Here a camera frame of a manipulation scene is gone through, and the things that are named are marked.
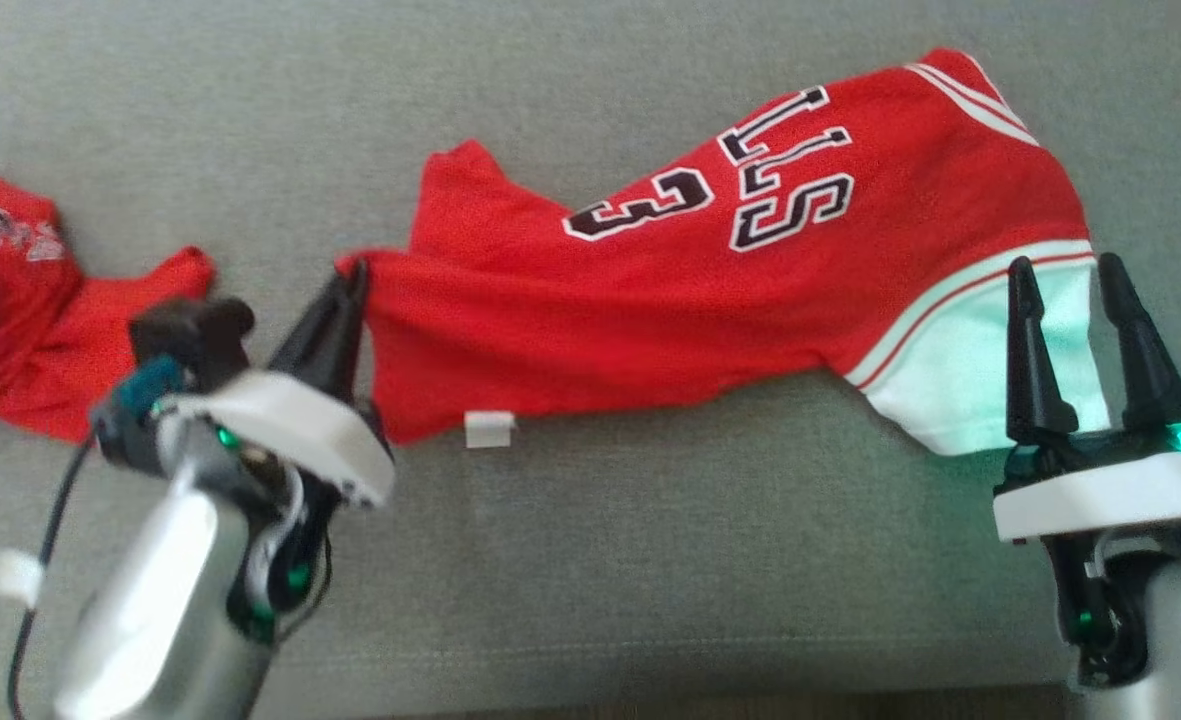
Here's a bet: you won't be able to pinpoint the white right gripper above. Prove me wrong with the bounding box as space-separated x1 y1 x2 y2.
992 252 1181 546

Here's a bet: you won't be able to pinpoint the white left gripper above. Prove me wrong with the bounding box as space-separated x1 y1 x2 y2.
155 262 396 511

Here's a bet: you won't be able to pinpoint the red white-striped shorts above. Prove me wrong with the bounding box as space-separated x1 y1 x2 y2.
0 168 216 443

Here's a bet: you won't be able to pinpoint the red basketball jersey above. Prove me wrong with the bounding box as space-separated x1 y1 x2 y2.
335 48 1111 456

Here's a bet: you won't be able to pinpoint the wide grey sofa ottoman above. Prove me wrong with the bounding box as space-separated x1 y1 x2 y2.
0 0 1181 716

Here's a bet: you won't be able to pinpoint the teal camera cable connector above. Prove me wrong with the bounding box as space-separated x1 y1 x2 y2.
100 358 189 441

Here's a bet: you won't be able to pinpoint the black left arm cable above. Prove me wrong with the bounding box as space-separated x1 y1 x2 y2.
8 425 101 720

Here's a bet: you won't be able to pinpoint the white cable strap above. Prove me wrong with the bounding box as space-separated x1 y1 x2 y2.
0 548 46 616

